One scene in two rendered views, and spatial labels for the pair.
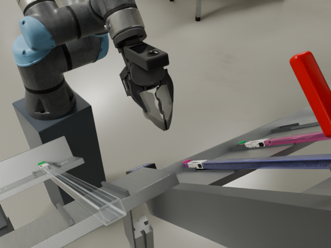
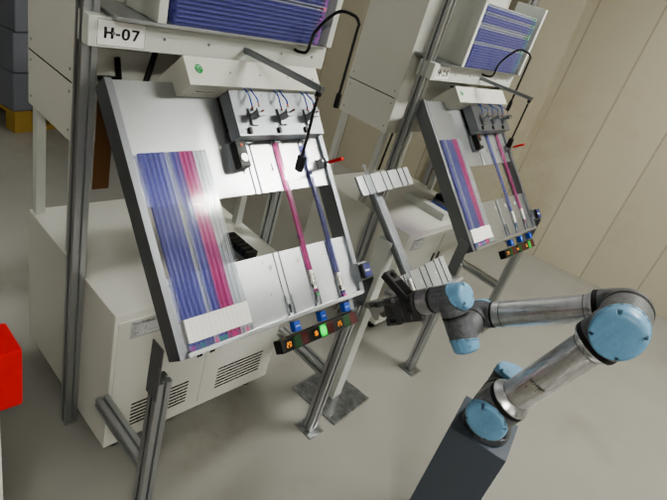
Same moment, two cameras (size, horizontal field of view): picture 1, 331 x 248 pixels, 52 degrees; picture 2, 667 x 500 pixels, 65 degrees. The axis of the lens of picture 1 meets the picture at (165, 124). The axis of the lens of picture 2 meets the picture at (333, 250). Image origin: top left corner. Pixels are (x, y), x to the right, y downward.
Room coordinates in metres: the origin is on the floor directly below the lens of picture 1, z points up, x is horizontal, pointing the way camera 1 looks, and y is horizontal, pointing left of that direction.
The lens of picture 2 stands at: (1.68, -0.73, 1.63)
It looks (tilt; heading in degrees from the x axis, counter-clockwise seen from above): 28 degrees down; 154
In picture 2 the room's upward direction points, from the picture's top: 18 degrees clockwise
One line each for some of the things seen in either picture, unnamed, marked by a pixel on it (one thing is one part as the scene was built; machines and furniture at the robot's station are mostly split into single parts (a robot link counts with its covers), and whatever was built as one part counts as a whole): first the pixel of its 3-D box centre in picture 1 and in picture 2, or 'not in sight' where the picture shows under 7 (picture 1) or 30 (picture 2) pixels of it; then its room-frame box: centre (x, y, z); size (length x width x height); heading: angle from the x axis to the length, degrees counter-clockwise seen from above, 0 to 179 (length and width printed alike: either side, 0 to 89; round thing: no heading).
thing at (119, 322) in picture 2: not in sight; (158, 307); (-0.01, -0.56, 0.31); 0.70 x 0.65 x 0.62; 118
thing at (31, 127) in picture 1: (68, 161); (451, 482); (0.82, 0.36, 0.28); 0.18 x 0.18 x 0.55; 42
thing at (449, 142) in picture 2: not in sight; (430, 207); (-0.55, 0.81, 0.65); 1.01 x 0.73 x 1.29; 28
